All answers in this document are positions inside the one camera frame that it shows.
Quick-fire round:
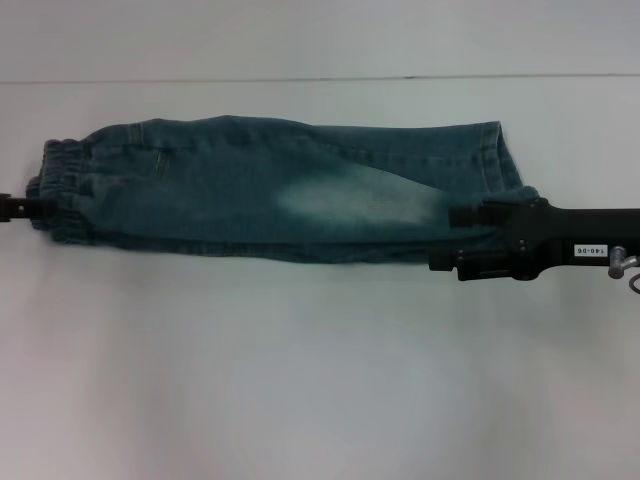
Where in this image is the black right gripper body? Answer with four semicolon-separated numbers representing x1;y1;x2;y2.
480;196;640;282

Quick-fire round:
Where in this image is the blue denim shorts basketball print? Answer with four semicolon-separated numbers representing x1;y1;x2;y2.
27;115;541;267

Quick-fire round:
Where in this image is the silver right wrist cable plug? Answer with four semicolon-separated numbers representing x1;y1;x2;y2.
606;244;640;294

